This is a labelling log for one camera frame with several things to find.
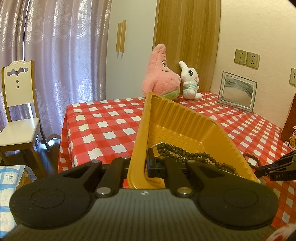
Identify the dark beaded necklace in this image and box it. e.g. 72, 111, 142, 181
157, 142, 239, 175

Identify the brown beaded bracelet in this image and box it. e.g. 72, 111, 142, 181
242, 153, 263, 170

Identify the golden plastic tray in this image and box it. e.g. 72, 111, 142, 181
127, 92, 258, 189

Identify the red white checkered tablecloth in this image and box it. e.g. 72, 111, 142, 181
58, 91, 296, 230

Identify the pink starfish plush toy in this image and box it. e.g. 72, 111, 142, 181
142, 43, 181, 100

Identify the white bunny plush toy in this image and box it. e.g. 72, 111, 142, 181
179, 61, 203, 100

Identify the white wooden chair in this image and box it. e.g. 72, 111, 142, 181
1, 60, 50, 176

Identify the blue white checkered cloth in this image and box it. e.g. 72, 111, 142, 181
0, 165, 37, 237

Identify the wooden door panel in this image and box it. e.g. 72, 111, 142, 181
154, 0, 221, 92

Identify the purple lace curtain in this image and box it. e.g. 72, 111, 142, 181
1, 1, 111, 139

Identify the sand art picture frame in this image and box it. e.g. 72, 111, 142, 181
218, 71, 257, 113

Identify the wall light switch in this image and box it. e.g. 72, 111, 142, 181
289, 68, 296, 87

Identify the wall socket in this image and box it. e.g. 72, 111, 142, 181
234, 49, 247, 65
246, 52, 260, 69

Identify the left wall socket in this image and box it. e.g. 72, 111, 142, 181
234, 49, 247, 65

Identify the wooden wall hook strip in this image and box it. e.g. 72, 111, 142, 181
115, 20, 127, 55

